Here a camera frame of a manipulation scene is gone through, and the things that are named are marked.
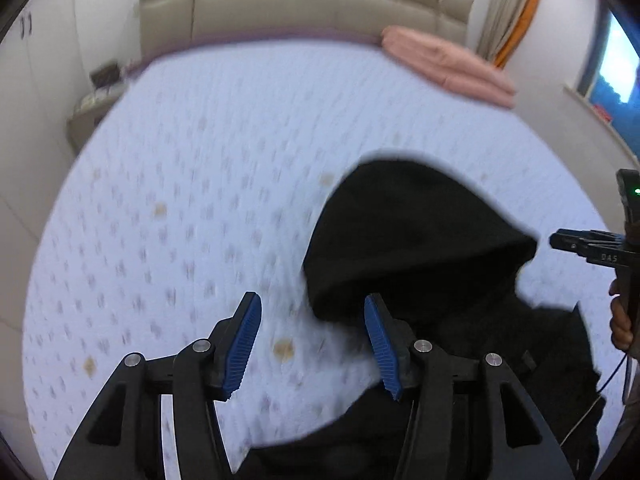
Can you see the white wardrobe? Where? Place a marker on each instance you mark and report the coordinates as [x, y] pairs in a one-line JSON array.
[[41, 79]]

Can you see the folded pink blanket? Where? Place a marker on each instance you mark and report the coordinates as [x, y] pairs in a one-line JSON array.
[[454, 68]]

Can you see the beige padded headboard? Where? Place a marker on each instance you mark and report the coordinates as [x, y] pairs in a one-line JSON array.
[[169, 25]]

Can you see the window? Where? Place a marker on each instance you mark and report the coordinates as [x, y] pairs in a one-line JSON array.
[[610, 79]]

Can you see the beige and orange curtain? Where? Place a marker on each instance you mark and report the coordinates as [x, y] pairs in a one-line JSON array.
[[506, 24]]

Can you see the person's right hand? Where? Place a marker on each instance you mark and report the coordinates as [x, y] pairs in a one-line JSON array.
[[622, 334]]

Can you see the black hooded jacket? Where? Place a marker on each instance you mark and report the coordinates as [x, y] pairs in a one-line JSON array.
[[445, 263]]

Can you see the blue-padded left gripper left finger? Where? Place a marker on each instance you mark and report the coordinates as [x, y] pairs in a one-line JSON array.
[[120, 436]]

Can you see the bedside table with items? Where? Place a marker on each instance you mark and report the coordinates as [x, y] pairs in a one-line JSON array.
[[108, 86]]

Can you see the white floral bed quilt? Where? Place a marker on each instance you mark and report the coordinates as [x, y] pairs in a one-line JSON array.
[[205, 182]]

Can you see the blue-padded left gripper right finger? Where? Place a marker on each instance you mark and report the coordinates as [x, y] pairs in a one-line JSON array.
[[468, 419]]

